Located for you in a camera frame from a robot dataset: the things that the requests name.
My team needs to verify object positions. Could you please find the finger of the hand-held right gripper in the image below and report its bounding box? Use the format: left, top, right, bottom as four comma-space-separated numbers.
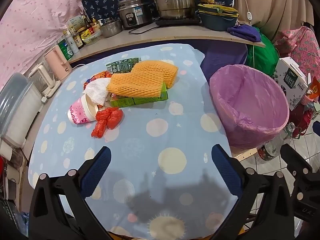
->
280, 144, 320, 203

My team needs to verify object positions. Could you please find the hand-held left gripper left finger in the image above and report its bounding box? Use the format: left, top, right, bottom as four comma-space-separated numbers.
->
28, 146, 112, 240

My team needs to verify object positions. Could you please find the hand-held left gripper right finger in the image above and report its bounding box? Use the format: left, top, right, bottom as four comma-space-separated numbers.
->
211, 144, 297, 240

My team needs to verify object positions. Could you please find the red plastic bag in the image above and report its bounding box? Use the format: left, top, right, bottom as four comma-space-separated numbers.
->
91, 107, 124, 138

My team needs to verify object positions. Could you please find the pink paper cup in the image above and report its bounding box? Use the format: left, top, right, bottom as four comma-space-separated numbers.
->
67, 95, 100, 125

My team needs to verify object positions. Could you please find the purple trash bin with liner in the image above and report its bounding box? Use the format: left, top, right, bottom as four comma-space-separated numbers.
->
209, 64, 290, 147

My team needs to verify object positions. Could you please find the white tissue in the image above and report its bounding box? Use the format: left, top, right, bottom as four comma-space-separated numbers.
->
83, 78, 112, 106

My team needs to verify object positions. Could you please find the orange foam fruit net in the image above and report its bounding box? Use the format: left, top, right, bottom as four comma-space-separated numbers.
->
131, 60, 179, 89
107, 71, 165, 98

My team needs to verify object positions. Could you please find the clear glass bottle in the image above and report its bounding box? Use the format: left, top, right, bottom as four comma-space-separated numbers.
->
257, 122, 295, 164

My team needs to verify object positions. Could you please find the orange packet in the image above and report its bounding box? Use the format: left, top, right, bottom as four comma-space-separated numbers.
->
306, 77, 320, 98

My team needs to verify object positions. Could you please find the light green cardboard box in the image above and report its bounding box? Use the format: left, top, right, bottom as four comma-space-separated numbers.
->
109, 82, 168, 108

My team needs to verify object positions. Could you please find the large orange plastic bag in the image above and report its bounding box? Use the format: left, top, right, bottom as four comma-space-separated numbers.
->
85, 70, 113, 88

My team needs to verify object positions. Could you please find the plastic container with grey lid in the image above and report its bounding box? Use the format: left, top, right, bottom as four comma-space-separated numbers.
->
0, 72, 43, 148

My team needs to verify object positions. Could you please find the white tabletop appliance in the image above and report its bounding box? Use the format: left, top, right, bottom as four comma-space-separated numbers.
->
29, 65, 62, 98

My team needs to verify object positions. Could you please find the dark green drink carton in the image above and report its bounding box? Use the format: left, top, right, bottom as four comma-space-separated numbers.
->
106, 57, 140, 73

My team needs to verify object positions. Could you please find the green plastic bag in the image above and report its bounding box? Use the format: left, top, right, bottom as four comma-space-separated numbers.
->
246, 27, 279, 69

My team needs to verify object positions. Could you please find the pink electric kettle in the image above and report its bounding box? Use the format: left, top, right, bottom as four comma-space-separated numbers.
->
44, 46, 72, 82

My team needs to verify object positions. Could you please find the purple table cover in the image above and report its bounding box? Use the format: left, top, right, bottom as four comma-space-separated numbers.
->
200, 41, 248, 75

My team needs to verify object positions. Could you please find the pink floral cloth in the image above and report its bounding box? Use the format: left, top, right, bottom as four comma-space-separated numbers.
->
274, 26, 320, 80

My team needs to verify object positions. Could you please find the green canister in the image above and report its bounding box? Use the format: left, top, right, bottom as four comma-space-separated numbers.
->
56, 39, 73, 61

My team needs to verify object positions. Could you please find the white bottle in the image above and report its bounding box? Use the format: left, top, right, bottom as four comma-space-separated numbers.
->
65, 34, 79, 54

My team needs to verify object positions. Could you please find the dark sauce bottle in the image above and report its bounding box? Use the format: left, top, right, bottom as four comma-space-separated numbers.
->
72, 30, 84, 50

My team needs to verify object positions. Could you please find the purple towel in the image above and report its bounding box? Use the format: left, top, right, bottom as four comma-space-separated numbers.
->
227, 25, 262, 42

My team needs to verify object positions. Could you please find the small steel pot with lid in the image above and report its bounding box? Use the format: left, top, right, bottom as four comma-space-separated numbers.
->
99, 18, 123, 38

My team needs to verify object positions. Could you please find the white box with green print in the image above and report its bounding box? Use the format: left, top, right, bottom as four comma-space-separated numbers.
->
66, 15, 87, 32

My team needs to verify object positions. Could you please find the black induction cooker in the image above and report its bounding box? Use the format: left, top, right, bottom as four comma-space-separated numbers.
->
155, 16, 202, 27

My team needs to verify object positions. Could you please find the beige curtain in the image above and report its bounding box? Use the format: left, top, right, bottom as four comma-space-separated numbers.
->
234, 0, 320, 43

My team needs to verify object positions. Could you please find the steel rice cooker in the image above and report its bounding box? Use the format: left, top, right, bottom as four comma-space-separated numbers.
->
117, 0, 157, 30

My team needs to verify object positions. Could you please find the pink dotted curtain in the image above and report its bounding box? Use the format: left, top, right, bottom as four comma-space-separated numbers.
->
0, 0, 88, 90

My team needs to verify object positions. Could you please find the white carton with handle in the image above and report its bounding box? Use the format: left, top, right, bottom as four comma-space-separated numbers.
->
274, 57, 309, 112

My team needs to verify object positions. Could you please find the black power cable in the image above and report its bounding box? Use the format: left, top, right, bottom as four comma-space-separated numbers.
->
129, 25, 160, 35

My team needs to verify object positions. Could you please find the white cable with switch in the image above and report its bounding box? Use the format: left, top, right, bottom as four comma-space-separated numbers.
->
239, 0, 253, 27

